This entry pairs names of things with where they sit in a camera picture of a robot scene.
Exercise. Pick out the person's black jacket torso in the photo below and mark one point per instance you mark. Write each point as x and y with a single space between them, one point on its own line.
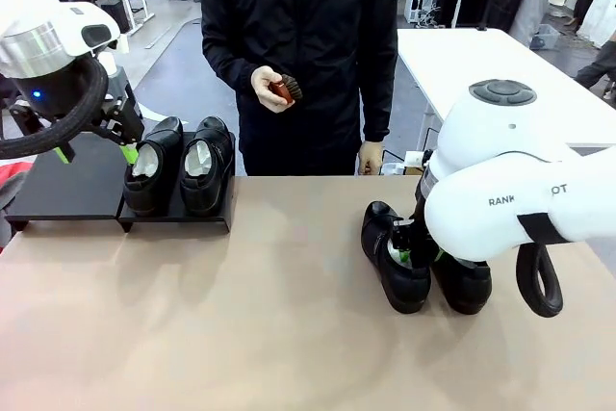
308 45

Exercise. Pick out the white computer case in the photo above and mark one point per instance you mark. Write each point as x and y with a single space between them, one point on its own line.
418 4

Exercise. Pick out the white paper shoe stuffing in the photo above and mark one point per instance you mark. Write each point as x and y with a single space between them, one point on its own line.
391 247
146 161
198 161

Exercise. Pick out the black leather shoe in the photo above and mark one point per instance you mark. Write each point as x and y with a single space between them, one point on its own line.
464 290
149 199
204 197
409 290

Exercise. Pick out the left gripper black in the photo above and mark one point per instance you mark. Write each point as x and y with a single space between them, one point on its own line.
53 88

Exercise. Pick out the red and dark clothing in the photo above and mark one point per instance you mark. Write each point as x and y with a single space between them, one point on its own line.
12 189

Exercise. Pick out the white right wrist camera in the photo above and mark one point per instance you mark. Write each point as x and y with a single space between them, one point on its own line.
413 161

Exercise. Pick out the large white table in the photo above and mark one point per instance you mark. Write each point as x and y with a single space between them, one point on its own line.
481 69

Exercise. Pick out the grey plastic bin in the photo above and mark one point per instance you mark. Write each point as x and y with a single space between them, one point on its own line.
546 35

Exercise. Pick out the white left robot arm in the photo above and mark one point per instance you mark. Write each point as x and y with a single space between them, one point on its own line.
29 21

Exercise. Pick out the person's left hand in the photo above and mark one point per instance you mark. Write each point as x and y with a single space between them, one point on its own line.
370 158

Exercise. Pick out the person's left forearm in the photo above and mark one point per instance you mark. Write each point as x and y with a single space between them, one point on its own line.
380 103

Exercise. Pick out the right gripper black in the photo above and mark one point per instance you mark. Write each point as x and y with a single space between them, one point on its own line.
422 238

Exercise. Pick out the black computer tower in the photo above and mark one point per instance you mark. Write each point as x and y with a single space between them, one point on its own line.
115 16

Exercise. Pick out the red wooden shoe brush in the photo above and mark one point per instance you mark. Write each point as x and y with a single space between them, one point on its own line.
289 88

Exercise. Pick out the person's right hand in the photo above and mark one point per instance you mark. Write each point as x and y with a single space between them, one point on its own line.
262 86

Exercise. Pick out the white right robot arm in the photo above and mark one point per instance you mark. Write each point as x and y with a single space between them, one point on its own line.
505 151

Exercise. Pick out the seated person in dark clothes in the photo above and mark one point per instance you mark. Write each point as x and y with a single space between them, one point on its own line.
599 64

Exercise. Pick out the person's right forearm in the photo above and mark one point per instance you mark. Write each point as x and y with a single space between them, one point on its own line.
223 57

